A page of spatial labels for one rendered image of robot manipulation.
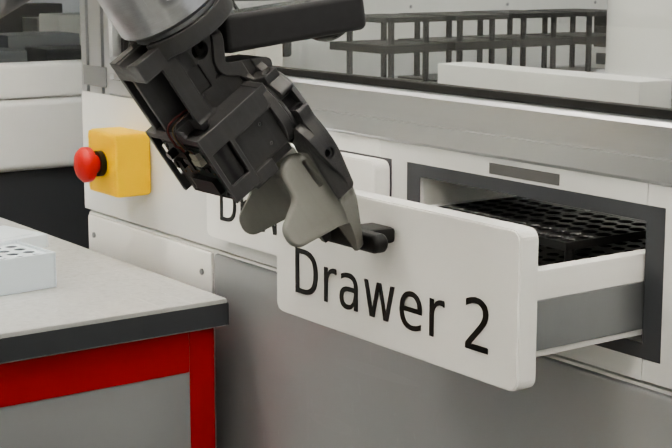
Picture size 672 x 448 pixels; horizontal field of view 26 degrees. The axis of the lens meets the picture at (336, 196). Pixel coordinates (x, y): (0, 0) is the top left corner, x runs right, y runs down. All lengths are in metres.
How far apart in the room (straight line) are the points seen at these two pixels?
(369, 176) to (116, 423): 0.39
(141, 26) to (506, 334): 0.31
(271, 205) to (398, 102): 0.26
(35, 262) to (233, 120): 0.64
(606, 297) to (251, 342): 0.55
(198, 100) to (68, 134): 1.23
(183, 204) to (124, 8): 0.70
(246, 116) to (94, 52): 0.83
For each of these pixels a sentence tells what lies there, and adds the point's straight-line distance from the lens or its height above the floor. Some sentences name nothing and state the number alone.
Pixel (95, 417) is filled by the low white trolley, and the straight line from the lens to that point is 1.47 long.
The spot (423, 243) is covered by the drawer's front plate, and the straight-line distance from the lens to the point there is 1.03.
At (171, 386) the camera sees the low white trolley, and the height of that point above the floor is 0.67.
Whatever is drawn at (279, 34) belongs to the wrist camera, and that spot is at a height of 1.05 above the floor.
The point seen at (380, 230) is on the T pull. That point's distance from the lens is 1.05.
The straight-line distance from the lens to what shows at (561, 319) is 1.02.
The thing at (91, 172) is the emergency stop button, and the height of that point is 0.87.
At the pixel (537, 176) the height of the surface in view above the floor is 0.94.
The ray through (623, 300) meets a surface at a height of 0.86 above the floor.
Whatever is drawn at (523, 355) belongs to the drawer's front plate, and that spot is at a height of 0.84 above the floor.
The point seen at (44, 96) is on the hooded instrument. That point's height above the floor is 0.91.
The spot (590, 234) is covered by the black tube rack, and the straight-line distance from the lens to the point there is 1.10.
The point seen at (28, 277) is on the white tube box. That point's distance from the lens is 1.55.
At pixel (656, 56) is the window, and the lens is 1.07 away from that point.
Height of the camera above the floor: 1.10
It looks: 9 degrees down
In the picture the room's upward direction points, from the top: straight up
